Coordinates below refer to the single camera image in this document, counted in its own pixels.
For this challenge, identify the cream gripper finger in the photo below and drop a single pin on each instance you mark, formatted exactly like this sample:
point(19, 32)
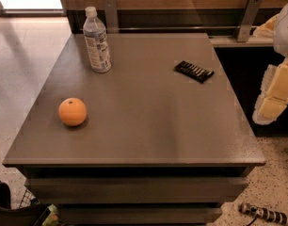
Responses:
point(273, 99)
point(266, 30)

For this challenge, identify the black rxbar chocolate bar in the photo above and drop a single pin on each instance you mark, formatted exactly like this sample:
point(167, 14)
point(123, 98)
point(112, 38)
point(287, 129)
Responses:
point(193, 71)

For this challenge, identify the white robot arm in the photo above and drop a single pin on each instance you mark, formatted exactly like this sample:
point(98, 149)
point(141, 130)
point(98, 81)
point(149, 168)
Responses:
point(280, 36)

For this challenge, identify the grey drawer cabinet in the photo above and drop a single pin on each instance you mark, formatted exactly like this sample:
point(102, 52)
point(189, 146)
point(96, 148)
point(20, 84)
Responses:
point(156, 147)

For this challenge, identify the clear plastic water bottle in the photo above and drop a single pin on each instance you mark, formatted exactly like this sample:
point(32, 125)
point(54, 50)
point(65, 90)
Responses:
point(96, 41)

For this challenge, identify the orange fruit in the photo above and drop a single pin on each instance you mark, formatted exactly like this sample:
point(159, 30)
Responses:
point(72, 111)

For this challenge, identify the green snack package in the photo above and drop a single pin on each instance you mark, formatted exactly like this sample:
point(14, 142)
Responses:
point(53, 219)

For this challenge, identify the black bag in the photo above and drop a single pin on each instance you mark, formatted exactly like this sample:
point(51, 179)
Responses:
point(26, 216)

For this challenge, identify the right metal rail bracket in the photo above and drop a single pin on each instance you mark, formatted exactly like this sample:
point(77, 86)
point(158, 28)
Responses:
point(242, 31)

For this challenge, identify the metal rail bracket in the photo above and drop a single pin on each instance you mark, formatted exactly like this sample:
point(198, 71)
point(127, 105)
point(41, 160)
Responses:
point(242, 31)
point(111, 16)

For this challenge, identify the horizontal metal rail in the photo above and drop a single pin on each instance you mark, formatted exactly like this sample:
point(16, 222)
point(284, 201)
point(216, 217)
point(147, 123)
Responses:
point(180, 29)

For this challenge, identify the black white striped handle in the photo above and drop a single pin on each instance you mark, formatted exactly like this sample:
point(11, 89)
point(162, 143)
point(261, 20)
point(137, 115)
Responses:
point(262, 213)

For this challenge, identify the left metal rail bracket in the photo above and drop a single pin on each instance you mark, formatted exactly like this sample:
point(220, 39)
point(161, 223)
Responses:
point(111, 16)

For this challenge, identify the wire mesh basket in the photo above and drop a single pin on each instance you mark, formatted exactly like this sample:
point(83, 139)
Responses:
point(27, 199)

